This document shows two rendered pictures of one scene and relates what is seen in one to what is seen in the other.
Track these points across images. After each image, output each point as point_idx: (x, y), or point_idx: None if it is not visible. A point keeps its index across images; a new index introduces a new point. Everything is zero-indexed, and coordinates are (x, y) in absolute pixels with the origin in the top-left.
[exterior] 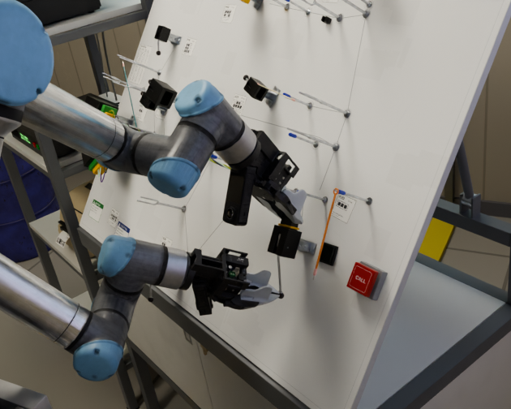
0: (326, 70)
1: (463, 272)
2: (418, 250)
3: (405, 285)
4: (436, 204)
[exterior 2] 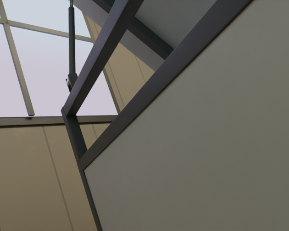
0: None
1: (91, 146)
2: (141, 60)
3: (153, 70)
4: (125, 46)
